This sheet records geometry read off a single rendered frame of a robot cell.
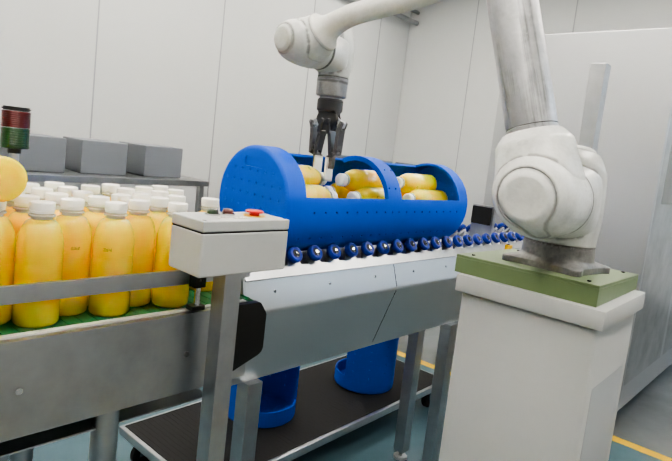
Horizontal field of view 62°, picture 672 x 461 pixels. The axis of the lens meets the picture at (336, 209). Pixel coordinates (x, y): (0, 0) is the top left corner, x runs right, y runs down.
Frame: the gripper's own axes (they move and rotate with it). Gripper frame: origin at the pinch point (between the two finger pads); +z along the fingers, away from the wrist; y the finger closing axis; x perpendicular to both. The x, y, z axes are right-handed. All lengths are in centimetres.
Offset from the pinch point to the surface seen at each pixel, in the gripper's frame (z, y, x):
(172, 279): 22, -21, 59
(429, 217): 12.5, -13.6, -38.4
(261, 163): -0.2, -2.4, 25.0
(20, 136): 0, 33, 70
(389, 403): 103, 23, -83
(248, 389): 57, -9, 27
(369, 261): 26.0, -11.2, -12.9
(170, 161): 16, 251, -100
